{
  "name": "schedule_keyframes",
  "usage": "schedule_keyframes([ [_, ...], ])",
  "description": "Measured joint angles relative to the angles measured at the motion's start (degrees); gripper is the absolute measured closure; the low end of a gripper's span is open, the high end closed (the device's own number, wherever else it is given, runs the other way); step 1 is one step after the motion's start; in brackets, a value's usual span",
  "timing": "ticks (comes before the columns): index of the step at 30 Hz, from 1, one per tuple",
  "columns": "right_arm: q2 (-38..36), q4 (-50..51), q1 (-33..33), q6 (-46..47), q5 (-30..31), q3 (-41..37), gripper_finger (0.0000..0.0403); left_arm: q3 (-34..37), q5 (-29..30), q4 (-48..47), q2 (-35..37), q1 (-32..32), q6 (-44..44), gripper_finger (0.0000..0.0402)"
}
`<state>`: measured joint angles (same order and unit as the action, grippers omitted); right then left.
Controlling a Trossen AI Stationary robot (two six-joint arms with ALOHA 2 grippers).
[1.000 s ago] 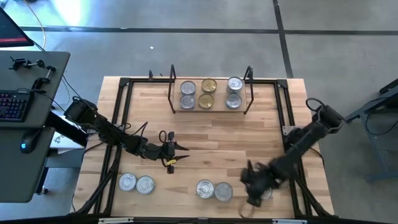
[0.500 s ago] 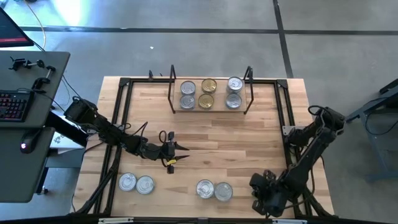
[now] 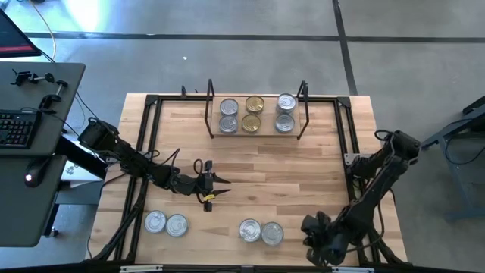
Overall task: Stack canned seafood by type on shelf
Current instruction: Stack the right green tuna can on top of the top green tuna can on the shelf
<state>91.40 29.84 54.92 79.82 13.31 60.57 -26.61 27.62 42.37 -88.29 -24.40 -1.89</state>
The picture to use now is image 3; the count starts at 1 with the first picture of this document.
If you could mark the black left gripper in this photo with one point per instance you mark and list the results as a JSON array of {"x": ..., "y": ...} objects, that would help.
[{"x": 182, "y": 184}]

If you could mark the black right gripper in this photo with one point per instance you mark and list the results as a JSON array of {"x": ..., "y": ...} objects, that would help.
[{"x": 326, "y": 242}]

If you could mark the green tuna can silver lid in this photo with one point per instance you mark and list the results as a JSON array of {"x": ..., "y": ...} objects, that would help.
[{"x": 250, "y": 230}]

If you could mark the light blue yellowfin tuna can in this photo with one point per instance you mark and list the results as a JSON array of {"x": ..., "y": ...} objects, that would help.
[
  {"x": 286, "y": 103},
  {"x": 272, "y": 233},
  {"x": 285, "y": 123}
]

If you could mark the dark blue skipjack tuna can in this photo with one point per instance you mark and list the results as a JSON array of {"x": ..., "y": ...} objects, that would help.
[
  {"x": 177, "y": 225},
  {"x": 228, "y": 124},
  {"x": 229, "y": 107},
  {"x": 155, "y": 221}
]

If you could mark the green tuna can gold lid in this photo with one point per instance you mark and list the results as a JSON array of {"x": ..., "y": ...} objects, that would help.
[
  {"x": 251, "y": 123},
  {"x": 254, "y": 104}
]

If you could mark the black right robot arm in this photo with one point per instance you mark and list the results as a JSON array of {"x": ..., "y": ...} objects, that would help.
[{"x": 363, "y": 212}]

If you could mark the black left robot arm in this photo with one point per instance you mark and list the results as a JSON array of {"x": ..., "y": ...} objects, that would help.
[{"x": 129, "y": 159}]

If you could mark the small yellow tape tag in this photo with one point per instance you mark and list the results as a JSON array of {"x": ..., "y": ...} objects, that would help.
[{"x": 208, "y": 197}]

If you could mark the white box with logo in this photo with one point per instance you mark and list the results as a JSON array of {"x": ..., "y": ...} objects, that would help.
[{"x": 76, "y": 172}]

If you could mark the dark grey desk top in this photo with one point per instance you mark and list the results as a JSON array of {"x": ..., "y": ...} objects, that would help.
[
  {"x": 22, "y": 220},
  {"x": 76, "y": 70}
]

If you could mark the black computer mouse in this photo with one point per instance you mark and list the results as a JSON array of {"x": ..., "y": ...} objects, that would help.
[{"x": 36, "y": 172}]

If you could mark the black desk clamp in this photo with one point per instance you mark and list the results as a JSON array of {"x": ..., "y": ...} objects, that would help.
[
  {"x": 23, "y": 77},
  {"x": 48, "y": 101}
]

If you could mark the black keyboard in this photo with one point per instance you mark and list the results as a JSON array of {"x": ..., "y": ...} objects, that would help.
[{"x": 17, "y": 129}]

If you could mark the black desk monitor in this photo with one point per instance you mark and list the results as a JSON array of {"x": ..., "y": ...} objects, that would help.
[{"x": 15, "y": 38}]

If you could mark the white bracket strip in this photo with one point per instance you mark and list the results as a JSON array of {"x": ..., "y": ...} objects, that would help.
[
  {"x": 141, "y": 268},
  {"x": 352, "y": 270}
]

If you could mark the black aluminium table frame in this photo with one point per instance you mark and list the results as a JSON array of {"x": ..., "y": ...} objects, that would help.
[{"x": 178, "y": 98}]

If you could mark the blue grey metal desk frame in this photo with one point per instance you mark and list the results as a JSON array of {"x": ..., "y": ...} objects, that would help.
[{"x": 466, "y": 178}]

